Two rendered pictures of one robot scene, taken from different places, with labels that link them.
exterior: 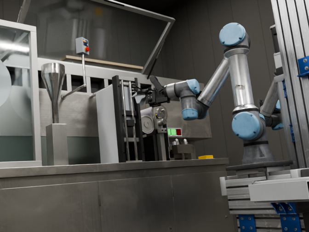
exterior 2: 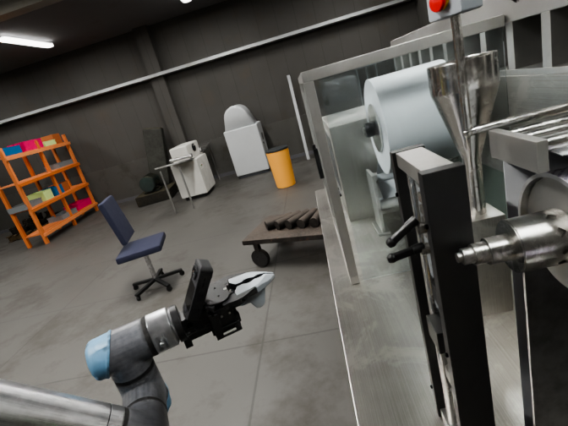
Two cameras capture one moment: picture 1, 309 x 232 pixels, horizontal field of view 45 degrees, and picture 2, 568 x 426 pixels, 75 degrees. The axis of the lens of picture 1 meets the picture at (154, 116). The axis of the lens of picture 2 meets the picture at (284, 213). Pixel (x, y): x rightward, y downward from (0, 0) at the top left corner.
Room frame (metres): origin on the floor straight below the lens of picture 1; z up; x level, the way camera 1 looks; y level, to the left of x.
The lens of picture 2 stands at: (2.44, -0.32, 1.57)
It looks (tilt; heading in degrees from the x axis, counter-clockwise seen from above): 18 degrees down; 138
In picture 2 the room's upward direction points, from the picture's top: 16 degrees counter-clockwise
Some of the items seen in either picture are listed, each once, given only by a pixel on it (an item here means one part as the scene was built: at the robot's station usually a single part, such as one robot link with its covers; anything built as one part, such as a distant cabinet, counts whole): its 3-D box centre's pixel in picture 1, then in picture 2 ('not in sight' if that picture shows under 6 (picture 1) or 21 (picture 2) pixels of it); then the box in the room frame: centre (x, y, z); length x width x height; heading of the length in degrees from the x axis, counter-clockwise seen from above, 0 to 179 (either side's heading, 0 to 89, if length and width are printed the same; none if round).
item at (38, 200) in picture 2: not in sight; (46, 185); (-6.65, 1.69, 0.98); 2.17 x 0.58 x 1.96; 129
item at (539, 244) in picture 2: not in sight; (535, 240); (2.35, 0.14, 1.34); 0.06 x 0.06 x 0.06; 41
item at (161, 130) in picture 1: (162, 141); not in sight; (2.48, -0.03, 1.05); 0.06 x 0.05 x 0.31; 41
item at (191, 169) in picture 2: not in sight; (192, 169); (-4.19, 3.66, 0.53); 2.24 x 0.56 x 1.06; 129
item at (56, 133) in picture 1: (55, 122); (477, 206); (2.14, 0.58, 1.19); 0.14 x 0.14 x 0.57
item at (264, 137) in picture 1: (253, 128); not in sight; (1.77, -0.46, 0.98); 0.13 x 0.12 x 0.14; 155
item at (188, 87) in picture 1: (187, 88); (122, 349); (1.77, -0.17, 1.21); 0.11 x 0.08 x 0.09; 65
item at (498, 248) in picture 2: not in sight; (483, 252); (2.30, 0.10, 1.34); 0.06 x 0.03 x 0.03; 41
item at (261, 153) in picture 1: (257, 153); not in sight; (1.78, -0.47, 0.87); 0.15 x 0.15 x 0.10
